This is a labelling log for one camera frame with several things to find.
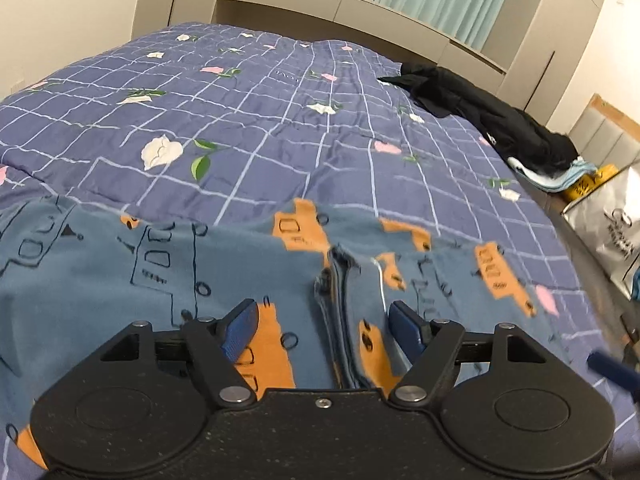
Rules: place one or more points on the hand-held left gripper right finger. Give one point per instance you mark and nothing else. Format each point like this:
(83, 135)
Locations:
(406, 325)

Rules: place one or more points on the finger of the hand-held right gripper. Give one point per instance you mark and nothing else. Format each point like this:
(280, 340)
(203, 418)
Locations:
(612, 369)

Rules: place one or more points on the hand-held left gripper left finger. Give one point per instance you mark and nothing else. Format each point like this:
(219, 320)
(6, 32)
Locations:
(242, 329)

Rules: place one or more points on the blue pants with orange cars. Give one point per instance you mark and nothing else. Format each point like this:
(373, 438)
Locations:
(100, 270)

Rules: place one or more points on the white shopping bag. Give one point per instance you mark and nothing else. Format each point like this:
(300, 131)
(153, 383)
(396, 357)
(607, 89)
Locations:
(610, 230)

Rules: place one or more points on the yellow printed packet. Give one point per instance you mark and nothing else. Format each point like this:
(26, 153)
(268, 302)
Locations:
(590, 185)

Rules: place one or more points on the blue striped folded cloth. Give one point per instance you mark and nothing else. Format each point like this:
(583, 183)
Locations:
(555, 177)

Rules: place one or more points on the purple checkered floral quilt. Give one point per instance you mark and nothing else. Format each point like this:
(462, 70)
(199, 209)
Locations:
(280, 125)

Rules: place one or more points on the black clothes pile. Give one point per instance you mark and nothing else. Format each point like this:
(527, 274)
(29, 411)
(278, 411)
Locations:
(500, 115)

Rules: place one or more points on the wooden padded headboard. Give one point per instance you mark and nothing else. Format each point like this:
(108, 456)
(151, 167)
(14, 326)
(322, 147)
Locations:
(605, 130)

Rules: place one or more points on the beige wardrobe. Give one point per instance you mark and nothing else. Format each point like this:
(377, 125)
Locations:
(560, 40)

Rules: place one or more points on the beige headboard cabinet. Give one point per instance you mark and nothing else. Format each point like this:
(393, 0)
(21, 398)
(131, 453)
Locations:
(310, 2)

